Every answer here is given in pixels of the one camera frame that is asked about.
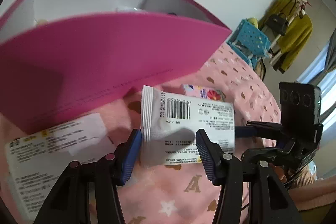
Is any pink floral tissue pack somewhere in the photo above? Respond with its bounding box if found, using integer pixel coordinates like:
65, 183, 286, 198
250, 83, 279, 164
181, 84, 226, 102

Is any right forearm pink sleeve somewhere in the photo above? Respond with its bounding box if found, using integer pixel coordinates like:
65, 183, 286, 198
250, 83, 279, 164
288, 166, 335, 211

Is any pink cardboard box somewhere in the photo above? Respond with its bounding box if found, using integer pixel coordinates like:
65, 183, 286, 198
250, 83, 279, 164
1, 0, 231, 133

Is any blue perforated plastic rack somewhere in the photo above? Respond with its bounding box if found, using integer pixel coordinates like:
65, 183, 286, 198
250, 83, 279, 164
227, 19, 270, 69

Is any black handbag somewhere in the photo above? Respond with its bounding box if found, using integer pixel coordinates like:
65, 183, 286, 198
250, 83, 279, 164
265, 12, 289, 36

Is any white wet wipes pack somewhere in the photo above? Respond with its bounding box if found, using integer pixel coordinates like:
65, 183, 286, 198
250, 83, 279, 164
140, 86, 235, 168

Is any mustard yellow coat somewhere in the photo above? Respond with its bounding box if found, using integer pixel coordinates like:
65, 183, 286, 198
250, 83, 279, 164
258, 0, 313, 74

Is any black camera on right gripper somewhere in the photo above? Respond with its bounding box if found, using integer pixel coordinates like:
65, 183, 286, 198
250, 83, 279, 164
279, 82, 322, 135

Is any person's right hand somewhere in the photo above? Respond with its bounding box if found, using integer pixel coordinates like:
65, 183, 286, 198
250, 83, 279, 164
269, 163, 287, 184

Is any pink patterned blanket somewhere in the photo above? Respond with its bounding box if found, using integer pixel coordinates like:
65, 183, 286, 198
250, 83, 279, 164
1, 42, 281, 223

